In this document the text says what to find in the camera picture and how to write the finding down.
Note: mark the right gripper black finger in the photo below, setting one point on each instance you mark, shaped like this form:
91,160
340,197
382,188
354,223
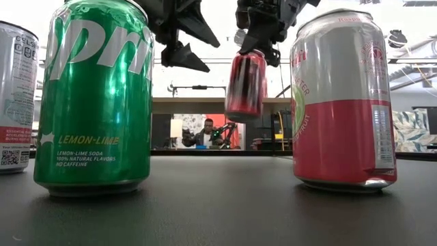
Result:
273,56
251,44

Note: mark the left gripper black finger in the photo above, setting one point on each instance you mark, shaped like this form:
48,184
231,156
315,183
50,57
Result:
198,24
184,56

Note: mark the red cola can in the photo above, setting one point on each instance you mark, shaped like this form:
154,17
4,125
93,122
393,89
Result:
266,88
244,89

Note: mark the white Celsius can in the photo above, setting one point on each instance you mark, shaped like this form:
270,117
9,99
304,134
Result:
17,102

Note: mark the black background robot arm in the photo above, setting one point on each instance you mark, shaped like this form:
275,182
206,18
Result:
227,128

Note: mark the wooden shelf with black legs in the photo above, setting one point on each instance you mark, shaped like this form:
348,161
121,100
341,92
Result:
191,106

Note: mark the black bar stand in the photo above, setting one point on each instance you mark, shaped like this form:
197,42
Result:
199,87

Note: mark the orange panel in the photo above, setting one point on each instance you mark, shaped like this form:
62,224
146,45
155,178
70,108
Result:
220,119

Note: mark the person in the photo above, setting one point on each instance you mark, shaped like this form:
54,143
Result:
206,138

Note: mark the green Sprite can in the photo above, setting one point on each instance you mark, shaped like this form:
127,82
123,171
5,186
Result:
95,112

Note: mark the silver and pink seltzer can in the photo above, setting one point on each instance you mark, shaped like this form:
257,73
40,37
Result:
341,136

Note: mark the black ceiling fixture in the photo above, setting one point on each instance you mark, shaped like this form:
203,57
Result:
397,38

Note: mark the leaf-patterned sofa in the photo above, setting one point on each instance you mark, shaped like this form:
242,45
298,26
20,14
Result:
409,133

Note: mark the black table mat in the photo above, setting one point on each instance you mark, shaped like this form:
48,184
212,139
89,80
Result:
218,212

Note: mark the black aluminium table frame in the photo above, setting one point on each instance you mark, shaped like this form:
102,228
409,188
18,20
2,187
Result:
205,152

